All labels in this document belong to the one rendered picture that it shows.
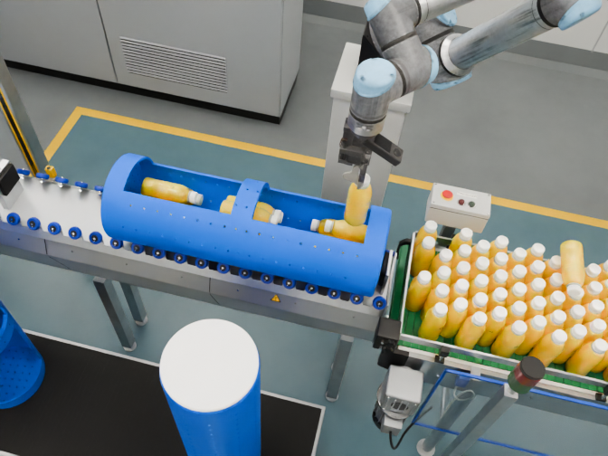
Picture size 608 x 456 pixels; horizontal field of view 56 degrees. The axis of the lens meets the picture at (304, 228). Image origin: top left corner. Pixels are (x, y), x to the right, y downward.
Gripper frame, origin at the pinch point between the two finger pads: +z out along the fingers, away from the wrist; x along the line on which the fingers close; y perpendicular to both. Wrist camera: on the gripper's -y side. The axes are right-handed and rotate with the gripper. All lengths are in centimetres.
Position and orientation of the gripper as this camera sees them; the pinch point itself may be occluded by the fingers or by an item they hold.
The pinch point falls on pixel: (362, 180)
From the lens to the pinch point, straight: 159.0
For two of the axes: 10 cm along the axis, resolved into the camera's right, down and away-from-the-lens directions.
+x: -2.3, 7.8, -5.8
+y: -9.7, -2.1, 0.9
